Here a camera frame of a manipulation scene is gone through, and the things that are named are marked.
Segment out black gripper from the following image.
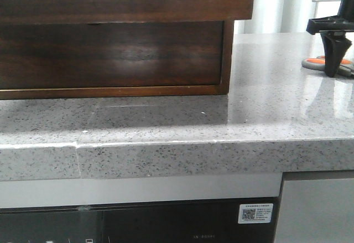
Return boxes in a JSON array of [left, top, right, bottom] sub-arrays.
[[306, 0, 353, 77]]

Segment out grey orange handled scissors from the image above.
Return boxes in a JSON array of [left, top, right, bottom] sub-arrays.
[[301, 55, 353, 77]]

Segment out dark wooden drawer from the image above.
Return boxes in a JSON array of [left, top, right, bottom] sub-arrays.
[[1, 0, 254, 24], [0, 20, 224, 90]]

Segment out dark wooden drawer cabinet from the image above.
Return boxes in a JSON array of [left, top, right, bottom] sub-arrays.
[[0, 18, 235, 100]]

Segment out grey cabinet door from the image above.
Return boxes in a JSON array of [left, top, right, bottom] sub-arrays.
[[274, 170, 353, 242]]

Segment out white QR code sticker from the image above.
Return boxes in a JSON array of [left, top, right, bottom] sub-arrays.
[[238, 203, 274, 224]]

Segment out black built-in appliance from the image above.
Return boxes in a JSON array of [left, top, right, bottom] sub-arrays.
[[1, 197, 279, 242]]

